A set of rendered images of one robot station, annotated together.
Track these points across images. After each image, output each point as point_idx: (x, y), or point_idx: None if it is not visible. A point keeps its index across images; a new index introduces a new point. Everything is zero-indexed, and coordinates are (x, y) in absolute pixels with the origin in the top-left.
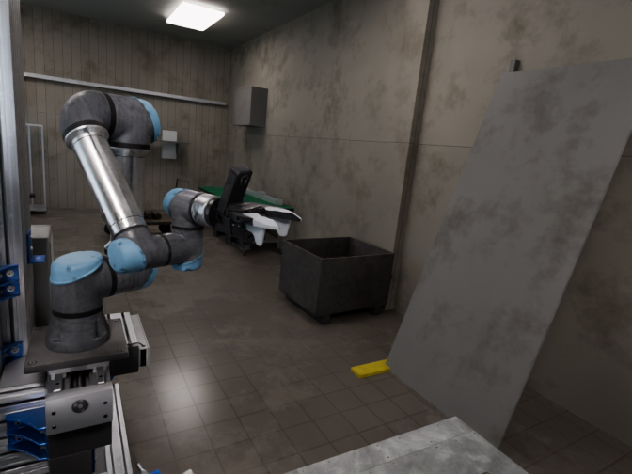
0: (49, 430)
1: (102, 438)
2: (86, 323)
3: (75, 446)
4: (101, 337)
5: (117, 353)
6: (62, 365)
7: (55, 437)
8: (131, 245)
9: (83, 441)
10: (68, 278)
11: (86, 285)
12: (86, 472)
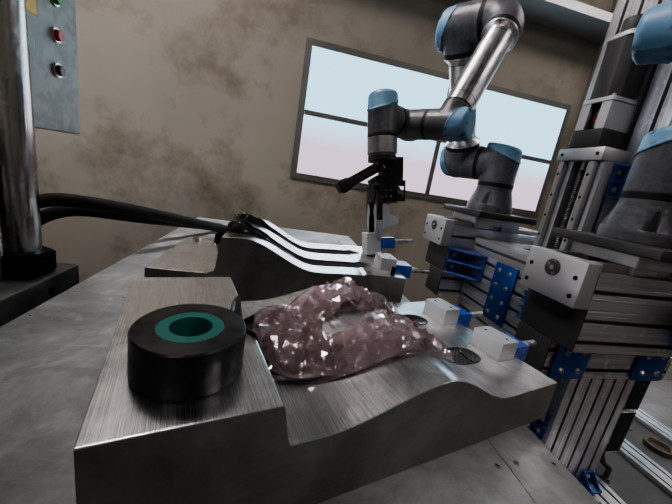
0: (522, 278)
1: (564, 336)
2: (641, 207)
3: (541, 323)
4: (653, 233)
5: (646, 246)
6: (581, 237)
7: (531, 300)
8: (662, 4)
9: (548, 323)
10: (646, 144)
11: (666, 154)
12: (536, 362)
